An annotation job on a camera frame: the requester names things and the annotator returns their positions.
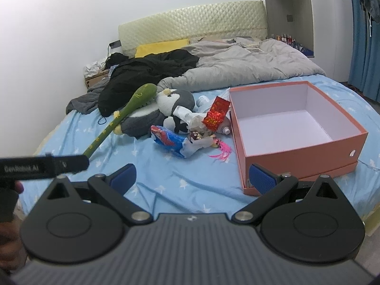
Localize pink yellow tassel charm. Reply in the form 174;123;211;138
209;137;233;162

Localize blue red cartoon plastic bag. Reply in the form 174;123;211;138
150;125;187;158

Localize red foil tea packet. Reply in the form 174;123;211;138
202;96;231;132

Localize red floral candy wrapper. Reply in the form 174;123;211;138
189;131;215;149

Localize white paper towel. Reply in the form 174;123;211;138
173;105;200;124

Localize clear bag with cream item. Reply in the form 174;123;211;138
187;113;213;136

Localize small panda plush toy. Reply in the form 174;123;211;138
163;116;189;134

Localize person left hand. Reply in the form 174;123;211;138
1;195;27;273

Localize blue patterned bed sheet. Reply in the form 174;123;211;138
17;73;380;223

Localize salmon pink cardboard box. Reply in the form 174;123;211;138
229;81;368;196

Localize grey penguin plush toy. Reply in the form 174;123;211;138
113;89;195;138

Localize white spray bottle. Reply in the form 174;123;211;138
216;116;231;135

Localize dark grey garment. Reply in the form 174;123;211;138
66;77;109;114

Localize green plush back scratcher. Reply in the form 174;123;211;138
83;83;157;158

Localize cardboard box bedside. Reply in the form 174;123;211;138
84;70;109;89

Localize small white medicine bottle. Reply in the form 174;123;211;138
196;95;210;107

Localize black clothing pile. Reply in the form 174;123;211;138
98;49;199;117

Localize grey duvet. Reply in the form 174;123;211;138
157;37;325;92

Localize yellow pillow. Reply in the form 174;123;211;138
135;39;190;58

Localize bottles on shelf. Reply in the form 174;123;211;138
271;33;299;48

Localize blue curtain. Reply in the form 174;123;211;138
348;0;379;102

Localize cream quilted headboard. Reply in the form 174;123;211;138
119;0;268;55

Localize grey white wardrobe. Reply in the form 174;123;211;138
265;0;354;82

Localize wall power socket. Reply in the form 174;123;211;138
109;40;122;49

